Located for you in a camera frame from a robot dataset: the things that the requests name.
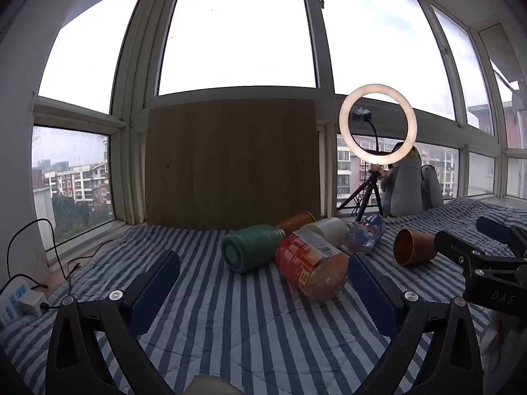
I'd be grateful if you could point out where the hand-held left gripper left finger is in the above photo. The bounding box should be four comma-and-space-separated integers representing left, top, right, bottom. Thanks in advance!
45, 250, 181, 395

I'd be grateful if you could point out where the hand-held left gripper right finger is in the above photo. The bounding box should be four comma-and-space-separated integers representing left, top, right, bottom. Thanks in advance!
349, 252, 483, 395

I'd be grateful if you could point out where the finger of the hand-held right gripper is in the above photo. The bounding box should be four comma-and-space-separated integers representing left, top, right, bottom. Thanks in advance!
475, 216, 527, 256
434, 230, 487, 273

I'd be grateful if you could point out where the brown paper cup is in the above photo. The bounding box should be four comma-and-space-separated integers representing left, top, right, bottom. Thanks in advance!
392, 228, 437, 266
277, 211, 316, 235

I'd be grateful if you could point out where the white cup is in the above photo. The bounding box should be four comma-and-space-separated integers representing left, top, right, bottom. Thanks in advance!
300, 217, 349, 250

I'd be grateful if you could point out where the white cloth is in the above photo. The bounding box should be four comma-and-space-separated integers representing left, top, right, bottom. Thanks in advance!
480, 315, 527, 381

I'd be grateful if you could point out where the clear plastic water bottle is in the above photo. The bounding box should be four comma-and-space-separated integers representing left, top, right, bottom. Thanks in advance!
344, 213, 387, 255

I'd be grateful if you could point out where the small grey penguin plush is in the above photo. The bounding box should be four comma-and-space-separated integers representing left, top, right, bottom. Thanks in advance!
420, 165, 445, 210

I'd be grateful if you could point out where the red label plastic jar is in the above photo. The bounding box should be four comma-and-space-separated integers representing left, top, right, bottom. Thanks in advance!
275, 230, 350, 302

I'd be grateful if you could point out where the blue striped blanket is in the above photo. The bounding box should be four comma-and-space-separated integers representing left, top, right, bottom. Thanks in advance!
0, 197, 527, 395

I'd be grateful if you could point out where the large grey penguin plush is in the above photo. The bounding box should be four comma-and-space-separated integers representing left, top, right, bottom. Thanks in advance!
380, 142, 425, 218

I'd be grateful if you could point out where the black tripod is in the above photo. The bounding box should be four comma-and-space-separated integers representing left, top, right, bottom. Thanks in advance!
335, 163, 386, 223

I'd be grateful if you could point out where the green thermos bottle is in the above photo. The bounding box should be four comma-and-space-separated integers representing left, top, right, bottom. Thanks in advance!
221, 224, 287, 275

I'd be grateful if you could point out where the white charger plug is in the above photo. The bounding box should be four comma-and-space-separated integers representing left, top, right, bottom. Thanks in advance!
18, 290, 48, 318

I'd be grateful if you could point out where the wooden board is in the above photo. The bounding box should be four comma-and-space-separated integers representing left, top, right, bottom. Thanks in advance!
144, 98, 322, 231

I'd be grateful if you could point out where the white power strip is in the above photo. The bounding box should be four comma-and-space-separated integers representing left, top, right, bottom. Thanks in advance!
0, 276, 30, 328

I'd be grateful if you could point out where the black charger cable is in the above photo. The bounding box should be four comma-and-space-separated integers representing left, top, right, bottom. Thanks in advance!
40, 242, 118, 311

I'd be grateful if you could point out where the black power cable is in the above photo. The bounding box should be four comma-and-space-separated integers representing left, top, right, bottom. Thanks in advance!
7, 218, 71, 297

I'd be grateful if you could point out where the white ring light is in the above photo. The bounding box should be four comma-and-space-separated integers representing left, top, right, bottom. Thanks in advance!
339, 83, 418, 162

